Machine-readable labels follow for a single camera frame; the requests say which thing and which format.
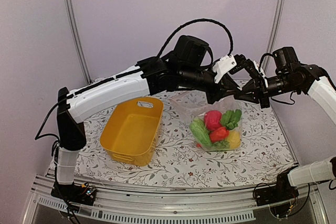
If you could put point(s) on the red toy apple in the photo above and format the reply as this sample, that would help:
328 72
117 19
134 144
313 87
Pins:
212 120

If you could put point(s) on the clear zip top bag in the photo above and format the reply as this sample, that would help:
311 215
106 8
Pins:
193 104

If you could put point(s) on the green toy grapes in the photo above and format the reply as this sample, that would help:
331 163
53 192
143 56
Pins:
220 145

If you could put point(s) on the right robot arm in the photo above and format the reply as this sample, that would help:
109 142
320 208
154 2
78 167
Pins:
291 76

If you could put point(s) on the aluminium frame post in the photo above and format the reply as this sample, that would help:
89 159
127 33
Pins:
77 41
275 25

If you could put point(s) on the yellow plastic basket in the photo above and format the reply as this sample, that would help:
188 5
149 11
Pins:
132 130

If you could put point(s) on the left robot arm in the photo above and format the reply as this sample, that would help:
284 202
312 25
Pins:
180 68

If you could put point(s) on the left aluminium frame post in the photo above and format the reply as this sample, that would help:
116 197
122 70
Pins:
77 41

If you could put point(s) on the green toy lettuce leaf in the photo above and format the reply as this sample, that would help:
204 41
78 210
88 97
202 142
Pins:
231 118

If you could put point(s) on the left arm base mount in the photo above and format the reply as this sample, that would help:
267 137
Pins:
84 194

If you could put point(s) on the yellow toy lemon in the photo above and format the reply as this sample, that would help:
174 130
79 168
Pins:
234 140

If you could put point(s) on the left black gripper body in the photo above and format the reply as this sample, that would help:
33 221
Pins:
191 78

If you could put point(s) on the floral table mat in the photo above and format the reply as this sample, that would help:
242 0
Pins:
177 162

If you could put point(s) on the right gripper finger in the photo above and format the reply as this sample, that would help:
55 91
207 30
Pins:
252 97
249 86

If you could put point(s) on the red toy tomato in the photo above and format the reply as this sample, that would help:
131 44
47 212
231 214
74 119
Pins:
219 134

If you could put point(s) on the green toy cucumber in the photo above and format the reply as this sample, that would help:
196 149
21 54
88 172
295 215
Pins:
200 132

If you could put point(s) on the right aluminium frame post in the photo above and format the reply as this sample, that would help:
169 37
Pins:
275 25

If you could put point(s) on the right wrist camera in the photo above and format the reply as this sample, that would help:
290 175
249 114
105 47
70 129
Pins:
254 70

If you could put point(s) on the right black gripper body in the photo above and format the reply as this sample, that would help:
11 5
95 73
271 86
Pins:
263 92

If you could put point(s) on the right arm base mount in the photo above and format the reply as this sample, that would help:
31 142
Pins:
265 194

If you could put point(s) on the front aluminium rail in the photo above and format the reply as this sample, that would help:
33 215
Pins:
125 203

